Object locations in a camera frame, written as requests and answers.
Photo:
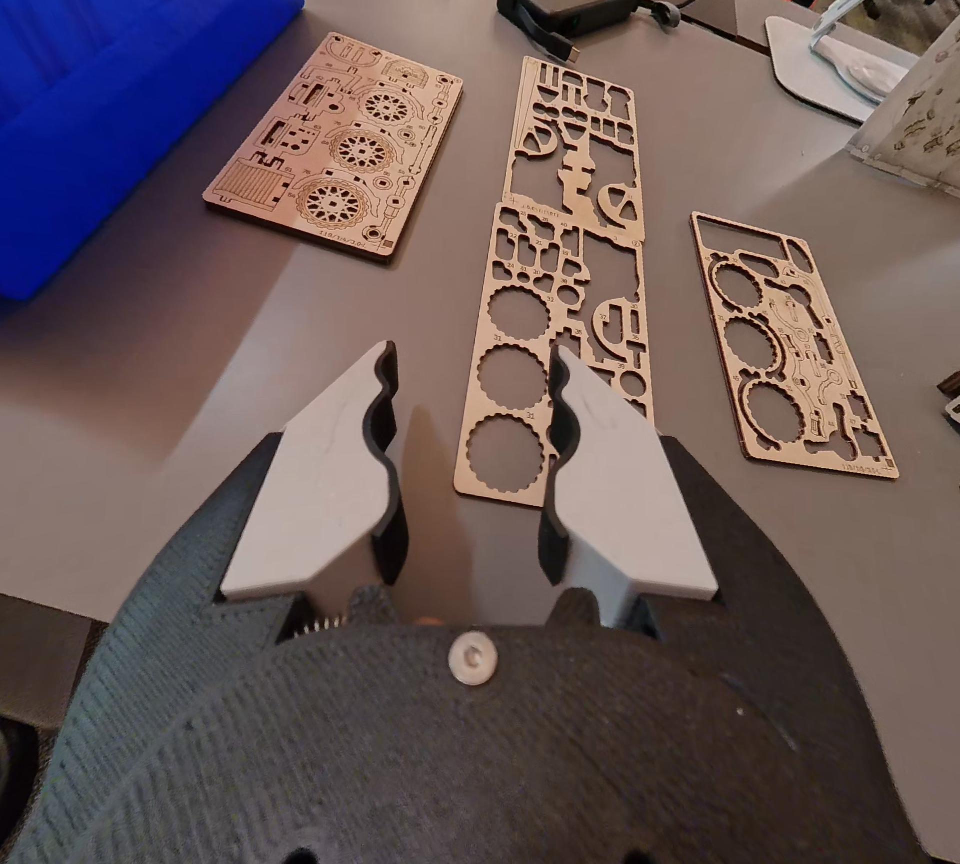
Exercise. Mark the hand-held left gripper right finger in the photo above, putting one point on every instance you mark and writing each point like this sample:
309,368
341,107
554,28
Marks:
630,504

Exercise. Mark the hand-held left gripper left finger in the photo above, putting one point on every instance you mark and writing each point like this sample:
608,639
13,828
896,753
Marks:
315,489

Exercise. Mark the wooden sheet with wheel parts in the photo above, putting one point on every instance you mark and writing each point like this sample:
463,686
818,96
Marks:
330,151

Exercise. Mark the grey desk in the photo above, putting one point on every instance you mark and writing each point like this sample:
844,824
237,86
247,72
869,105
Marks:
225,429

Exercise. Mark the wooden sheet with toothed holes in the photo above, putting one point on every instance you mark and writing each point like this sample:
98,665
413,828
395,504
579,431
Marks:
496,340

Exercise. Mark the wooden sheet with window cutout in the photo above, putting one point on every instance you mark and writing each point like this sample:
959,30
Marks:
855,462

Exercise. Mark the wooden sheet with angular cutouts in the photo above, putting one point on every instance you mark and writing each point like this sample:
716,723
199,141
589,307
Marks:
536,188

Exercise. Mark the blue plastic bin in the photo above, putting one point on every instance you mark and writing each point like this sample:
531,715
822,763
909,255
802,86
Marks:
112,91

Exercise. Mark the black usb plug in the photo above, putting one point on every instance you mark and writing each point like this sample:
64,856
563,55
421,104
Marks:
559,46

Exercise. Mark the printed assembly instruction sheet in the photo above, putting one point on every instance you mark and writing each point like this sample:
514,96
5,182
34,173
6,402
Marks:
922,121

